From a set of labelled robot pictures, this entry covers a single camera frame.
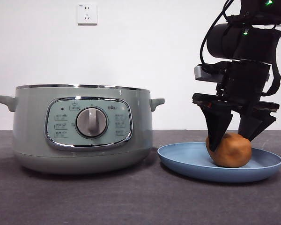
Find brown potato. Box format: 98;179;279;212
205;132;252;168

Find blue round plate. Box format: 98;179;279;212
157;142;281;183

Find pale green electric steamer pot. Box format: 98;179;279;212
0;83;166;175

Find thick black cable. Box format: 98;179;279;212
262;29;281;97

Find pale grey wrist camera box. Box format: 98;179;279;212
193;63;231;83

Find thin black camera cable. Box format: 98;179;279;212
199;0;235;71

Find white wall socket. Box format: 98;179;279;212
77;4;98;26

